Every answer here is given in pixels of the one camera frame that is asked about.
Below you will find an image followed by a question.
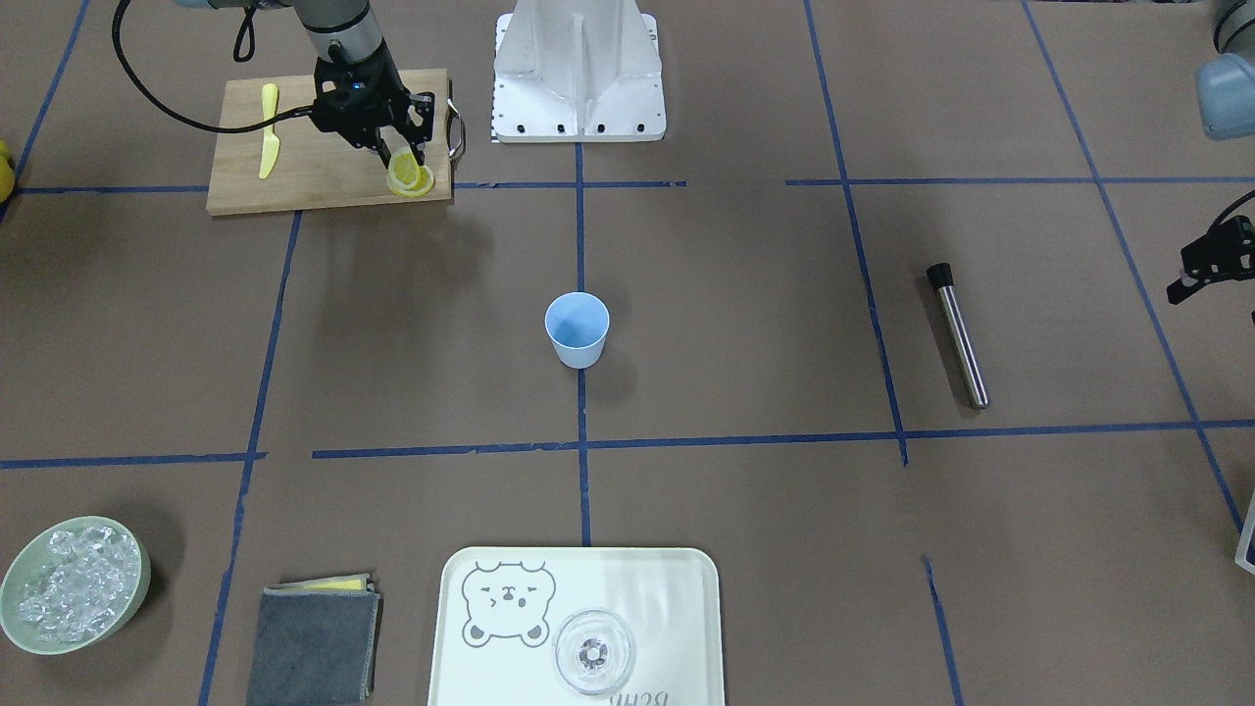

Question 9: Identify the wooden cutting board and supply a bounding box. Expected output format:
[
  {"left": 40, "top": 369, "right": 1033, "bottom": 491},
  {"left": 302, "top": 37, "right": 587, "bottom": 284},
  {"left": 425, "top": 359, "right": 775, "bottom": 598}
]
[{"left": 206, "top": 68, "right": 453, "bottom": 218}]

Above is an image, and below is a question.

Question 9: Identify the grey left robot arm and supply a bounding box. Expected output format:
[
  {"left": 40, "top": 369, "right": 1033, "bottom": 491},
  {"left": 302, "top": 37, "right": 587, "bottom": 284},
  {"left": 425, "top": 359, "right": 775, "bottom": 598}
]
[{"left": 1166, "top": 1, "right": 1254, "bottom": 305}]

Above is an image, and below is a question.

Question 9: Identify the yellow lemon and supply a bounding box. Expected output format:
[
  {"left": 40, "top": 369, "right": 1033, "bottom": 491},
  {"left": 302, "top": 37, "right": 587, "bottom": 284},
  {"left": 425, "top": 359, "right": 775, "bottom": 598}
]
[{"left": 0, "top": 140, "right": 18, "bottom": 204}]

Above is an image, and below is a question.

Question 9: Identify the grey folded cloth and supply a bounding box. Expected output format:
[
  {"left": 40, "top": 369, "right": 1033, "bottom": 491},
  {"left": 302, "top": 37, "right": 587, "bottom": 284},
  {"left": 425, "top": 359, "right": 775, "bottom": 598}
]
[{"left": 246, "top": 582, "right": 382, "bottom": 705}]

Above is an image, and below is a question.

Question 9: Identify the green bowl of ice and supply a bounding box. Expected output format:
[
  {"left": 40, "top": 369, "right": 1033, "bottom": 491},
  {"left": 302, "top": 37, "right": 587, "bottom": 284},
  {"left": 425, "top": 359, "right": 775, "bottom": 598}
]
[{"left": 3, "top": 517, "right": 152, "bottom": 656}]

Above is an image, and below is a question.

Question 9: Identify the clear wine glass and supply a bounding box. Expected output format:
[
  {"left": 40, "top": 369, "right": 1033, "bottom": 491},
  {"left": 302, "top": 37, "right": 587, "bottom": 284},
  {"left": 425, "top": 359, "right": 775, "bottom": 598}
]
[{"left": 553, "top": 609, "right": 638, "bottom": 697}]

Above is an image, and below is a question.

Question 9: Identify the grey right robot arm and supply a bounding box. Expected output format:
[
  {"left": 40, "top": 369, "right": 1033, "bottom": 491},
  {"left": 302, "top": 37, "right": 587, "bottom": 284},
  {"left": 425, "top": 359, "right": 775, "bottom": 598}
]
[{"left": 178, "top": 1, "right": 435, "bottom": 167}]

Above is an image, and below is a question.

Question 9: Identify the white metal rack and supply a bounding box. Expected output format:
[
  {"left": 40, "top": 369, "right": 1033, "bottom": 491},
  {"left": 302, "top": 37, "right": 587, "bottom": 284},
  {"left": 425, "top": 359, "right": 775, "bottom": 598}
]
[{"left": 1232, "top": 493, "right": 1255, "bottom": 576}]

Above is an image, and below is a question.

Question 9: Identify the yellow plastic knife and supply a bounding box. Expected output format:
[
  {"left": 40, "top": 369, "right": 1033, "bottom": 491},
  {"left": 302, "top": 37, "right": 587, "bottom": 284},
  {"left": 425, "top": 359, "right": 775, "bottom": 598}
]
[{"left": 257, "top": 83, "right": 279, "bottom": 179}]

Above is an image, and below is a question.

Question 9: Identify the light blue paper cup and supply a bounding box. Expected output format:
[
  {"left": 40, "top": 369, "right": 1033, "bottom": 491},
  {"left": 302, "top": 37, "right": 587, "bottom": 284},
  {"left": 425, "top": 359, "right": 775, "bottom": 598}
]
[{"left": 545, "top": 293, "right": 611, "bottom": 370}]

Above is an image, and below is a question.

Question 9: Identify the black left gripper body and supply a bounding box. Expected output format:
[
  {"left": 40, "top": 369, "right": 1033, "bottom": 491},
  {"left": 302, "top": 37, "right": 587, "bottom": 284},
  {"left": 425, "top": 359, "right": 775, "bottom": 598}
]
[{"left": 1166, "top": 218, "right": 1254, "bottom": 305}]

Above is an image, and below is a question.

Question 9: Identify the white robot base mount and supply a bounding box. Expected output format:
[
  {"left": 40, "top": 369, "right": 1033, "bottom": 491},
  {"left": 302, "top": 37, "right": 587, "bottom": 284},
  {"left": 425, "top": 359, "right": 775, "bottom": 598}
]
[{"left": 489, "top": 1, "right": 668, "bottom": 144}]

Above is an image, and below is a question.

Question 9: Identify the lemon slice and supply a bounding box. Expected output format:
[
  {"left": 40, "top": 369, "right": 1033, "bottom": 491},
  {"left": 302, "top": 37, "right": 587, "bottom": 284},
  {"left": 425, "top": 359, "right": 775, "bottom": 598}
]
[
  {"left": 388, "top": 149, "right": 423, "bottom": 192},
  {"left": 388, "top": 166, "right": 435, "bottom": 198}
]

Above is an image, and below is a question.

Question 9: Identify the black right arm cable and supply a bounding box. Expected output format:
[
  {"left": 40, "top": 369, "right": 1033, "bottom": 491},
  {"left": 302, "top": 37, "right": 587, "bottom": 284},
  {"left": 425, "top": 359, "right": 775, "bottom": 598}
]
[{"left": 110, "top": 0, "right": 320, "bottom": 135}]

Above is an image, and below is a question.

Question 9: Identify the yellow sponge cloth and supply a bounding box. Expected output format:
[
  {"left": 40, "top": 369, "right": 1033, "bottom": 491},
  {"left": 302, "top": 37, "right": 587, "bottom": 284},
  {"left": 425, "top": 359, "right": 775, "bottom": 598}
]
[{"left": 287, "top": 574, "right": 374, "bottom": 591}]

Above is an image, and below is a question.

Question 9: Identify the steel muddler black tip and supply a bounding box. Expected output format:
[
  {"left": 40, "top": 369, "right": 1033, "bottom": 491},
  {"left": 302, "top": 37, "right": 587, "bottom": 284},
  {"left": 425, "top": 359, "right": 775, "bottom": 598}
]
[{"left": 925, "top": 261, "right": 990, "bottom": 411}]

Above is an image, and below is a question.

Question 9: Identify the white bear tray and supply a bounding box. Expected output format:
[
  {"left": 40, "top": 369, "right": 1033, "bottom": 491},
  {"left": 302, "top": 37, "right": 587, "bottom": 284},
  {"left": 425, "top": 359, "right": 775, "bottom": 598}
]
[{"left": 427, "top": 545, "right": 727, "bottom": 705}]

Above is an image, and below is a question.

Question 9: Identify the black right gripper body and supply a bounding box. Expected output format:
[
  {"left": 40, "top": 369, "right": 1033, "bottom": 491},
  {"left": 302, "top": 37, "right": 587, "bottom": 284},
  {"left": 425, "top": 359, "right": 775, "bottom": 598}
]
[{"left": 311, "top": 46, "right": 415, "bottom": 152}]

